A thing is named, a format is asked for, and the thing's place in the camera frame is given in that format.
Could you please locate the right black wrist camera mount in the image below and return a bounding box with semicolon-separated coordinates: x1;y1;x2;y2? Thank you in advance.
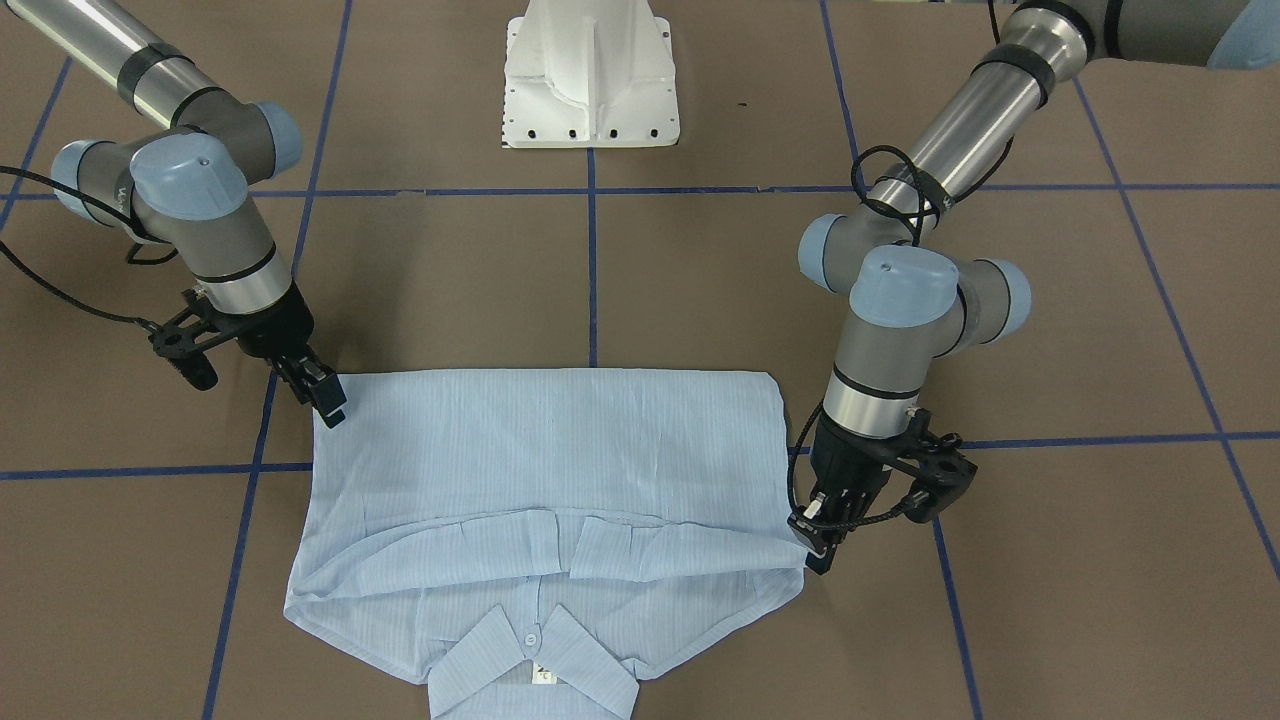
148;290;225;391

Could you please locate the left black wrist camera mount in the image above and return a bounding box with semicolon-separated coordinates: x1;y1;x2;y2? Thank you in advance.
897;407;978;524

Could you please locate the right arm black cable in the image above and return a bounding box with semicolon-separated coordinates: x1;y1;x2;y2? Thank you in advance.
0;165;180;331

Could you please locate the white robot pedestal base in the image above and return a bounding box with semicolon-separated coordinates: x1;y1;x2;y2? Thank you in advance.
500;1;681;149

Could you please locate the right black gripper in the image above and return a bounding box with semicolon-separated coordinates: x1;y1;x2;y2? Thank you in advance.
232;284;347;429

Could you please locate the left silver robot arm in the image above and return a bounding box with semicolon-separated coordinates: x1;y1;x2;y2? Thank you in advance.
788;1;1277;577

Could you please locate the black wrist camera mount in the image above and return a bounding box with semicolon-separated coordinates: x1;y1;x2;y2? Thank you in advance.
148;290;225;391
897;407;978;524

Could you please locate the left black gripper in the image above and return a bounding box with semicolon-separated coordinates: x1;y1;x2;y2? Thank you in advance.
788;405;909;577

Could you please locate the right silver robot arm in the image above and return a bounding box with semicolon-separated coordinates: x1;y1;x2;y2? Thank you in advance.
6;1;346;427

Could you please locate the light blue button-up shirt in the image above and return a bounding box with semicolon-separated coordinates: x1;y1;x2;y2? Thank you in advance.
283;368;806;719

